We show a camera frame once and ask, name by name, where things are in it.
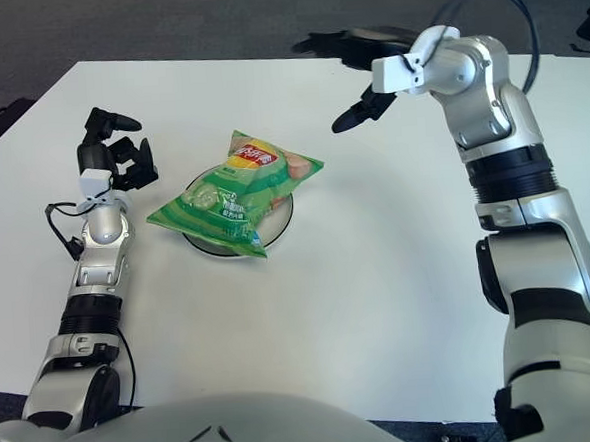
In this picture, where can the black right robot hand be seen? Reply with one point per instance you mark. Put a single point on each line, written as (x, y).
(366, 66)

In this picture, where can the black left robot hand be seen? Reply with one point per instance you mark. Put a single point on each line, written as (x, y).
(131, 161)

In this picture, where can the green potato chip bag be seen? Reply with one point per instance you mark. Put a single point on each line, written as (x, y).
(233, 194)

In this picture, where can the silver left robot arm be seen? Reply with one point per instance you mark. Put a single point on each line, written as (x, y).
(100, 233)

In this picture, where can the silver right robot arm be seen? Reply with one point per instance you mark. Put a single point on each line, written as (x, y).
(505, 143)

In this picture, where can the white plate with black rim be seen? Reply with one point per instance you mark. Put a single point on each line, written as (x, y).
(275, 227)

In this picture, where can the white right wrist connector box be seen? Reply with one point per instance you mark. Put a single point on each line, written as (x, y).
(396, 72)

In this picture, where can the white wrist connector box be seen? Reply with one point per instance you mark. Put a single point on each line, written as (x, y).
(396, 72)
(95, 185)

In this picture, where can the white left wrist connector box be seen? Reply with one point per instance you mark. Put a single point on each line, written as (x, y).
(95, 185)

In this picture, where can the black backpack on floor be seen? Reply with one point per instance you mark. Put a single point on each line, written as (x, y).
(3, 121)

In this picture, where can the silver robot torso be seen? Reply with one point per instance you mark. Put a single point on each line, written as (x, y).
(212, 426)

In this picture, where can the black chair base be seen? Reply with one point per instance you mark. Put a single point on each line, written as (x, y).
(456, 441)

